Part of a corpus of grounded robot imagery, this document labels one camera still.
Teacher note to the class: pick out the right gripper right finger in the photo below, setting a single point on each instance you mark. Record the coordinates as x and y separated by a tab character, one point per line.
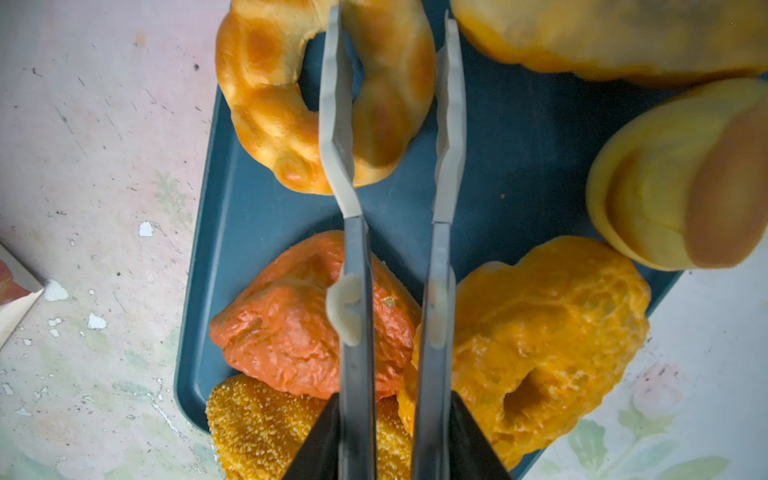
470	453

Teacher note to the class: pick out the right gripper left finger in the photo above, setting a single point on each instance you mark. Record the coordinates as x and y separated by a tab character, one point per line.
317	458

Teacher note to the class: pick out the metal tongs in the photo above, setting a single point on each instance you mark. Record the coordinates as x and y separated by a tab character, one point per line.
349	302

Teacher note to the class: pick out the white paper bag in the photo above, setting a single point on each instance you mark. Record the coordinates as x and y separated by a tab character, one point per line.
20	289

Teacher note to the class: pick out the large sesame oval bread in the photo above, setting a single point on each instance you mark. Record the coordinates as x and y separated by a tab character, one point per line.
258	430

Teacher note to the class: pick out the striped yellow bread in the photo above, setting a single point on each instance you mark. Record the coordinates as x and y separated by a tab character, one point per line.
645	42

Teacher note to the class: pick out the orange triangular pastry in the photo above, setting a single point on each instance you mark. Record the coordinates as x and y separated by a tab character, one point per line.
277	330

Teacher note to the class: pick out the small rolled croissant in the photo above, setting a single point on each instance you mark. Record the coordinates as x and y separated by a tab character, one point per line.
684	185

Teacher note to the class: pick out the large yellow ring bread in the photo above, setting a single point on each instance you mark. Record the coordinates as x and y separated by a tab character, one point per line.
539	344

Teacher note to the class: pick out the small braided ring bread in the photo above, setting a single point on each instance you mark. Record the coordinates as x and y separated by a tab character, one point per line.
260	47

